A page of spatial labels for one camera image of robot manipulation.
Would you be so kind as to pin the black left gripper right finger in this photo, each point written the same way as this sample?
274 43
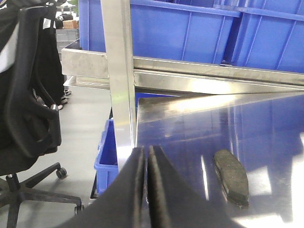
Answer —
173 203

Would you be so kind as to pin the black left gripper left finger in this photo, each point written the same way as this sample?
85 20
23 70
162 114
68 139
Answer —
120 205

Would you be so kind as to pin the blue plastic crate left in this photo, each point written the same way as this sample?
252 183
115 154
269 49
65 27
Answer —
160 29

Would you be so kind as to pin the blue crate under table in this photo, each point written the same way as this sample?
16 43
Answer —
106 164

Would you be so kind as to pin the stainless steel rack frame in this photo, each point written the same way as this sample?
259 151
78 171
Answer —
124 73

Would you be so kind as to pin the dark grey brake pad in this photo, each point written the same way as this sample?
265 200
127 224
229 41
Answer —
232 177

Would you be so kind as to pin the blue plastic crate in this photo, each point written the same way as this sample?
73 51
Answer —
160 29
268 34

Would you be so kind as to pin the blue plastic crate right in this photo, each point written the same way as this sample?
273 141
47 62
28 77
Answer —
268 34

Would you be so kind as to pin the black office chair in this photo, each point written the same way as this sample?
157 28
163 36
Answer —
34 128

